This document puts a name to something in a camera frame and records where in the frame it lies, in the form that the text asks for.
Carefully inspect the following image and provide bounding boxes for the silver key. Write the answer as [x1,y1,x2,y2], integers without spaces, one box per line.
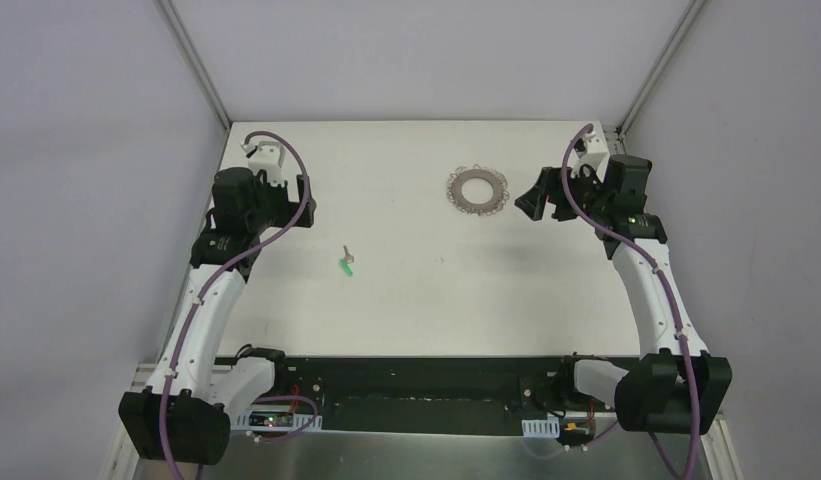
[343,245,354,264]

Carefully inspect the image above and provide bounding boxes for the green plastic key tag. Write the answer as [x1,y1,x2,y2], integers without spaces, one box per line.
[339,259,354,277]

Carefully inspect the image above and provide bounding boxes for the metal disc with key rings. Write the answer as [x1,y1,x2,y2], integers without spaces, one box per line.
[446,164,510,217]

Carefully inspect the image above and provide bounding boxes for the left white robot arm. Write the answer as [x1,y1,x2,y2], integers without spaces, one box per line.
[118,167,316,465]

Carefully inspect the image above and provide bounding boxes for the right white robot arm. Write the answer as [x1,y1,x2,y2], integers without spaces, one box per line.
[516,155,733,435]

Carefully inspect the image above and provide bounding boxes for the left controller board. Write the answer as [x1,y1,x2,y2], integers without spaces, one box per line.
[248,411,295,432]

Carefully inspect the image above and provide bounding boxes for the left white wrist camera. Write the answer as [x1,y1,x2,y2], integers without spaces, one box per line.
[242,140,286,186]

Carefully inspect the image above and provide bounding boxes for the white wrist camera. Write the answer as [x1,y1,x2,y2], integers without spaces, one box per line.
[573,130,610,175]
[242,140,286,186]

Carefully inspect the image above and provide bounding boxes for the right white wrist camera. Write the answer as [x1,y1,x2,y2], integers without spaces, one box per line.
[573,130,610,175]

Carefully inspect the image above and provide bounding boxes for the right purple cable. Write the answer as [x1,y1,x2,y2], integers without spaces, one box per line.
[560,123,704,480]

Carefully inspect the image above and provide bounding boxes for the purple cable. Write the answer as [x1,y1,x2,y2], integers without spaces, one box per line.
[159,131,313,480]
[560,123,704,480]

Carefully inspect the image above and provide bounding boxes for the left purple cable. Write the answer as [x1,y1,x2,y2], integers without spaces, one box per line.
[159,131,313,480]

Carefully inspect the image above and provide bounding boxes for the aluminium frame rail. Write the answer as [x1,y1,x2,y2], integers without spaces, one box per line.
[153,0,232,133]

